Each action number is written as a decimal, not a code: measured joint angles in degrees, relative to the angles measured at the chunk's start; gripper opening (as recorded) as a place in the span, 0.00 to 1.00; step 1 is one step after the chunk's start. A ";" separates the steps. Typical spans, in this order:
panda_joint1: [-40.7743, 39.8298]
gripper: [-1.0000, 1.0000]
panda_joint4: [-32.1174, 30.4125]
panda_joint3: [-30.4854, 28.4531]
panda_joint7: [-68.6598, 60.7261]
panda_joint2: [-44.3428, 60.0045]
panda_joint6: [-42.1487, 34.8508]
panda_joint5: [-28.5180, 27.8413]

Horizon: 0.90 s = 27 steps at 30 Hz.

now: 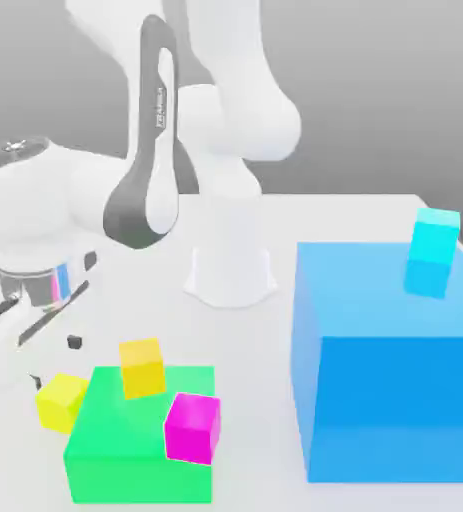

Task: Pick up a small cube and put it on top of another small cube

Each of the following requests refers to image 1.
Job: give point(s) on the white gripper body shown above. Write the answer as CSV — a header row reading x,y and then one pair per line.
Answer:
x,y
61,320

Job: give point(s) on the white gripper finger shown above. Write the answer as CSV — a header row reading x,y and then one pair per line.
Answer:
x,y
36,381
74,342

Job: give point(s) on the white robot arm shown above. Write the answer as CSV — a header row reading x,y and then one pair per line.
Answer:
x,y
231,120

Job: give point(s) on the small yellow cube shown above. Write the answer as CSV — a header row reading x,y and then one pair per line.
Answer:
x,y
59,404

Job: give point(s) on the small orange cube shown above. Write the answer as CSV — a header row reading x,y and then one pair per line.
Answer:
x,y
142,372

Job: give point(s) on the small magenta cube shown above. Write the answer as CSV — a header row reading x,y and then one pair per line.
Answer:
x,y
191,432

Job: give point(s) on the small cyan cube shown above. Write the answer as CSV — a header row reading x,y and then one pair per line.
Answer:
x,y
431,248

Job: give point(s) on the large green box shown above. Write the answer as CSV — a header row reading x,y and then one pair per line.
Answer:
x,y
127,448

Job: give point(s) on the large blue box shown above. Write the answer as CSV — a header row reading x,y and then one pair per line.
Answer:
x,y
395,400

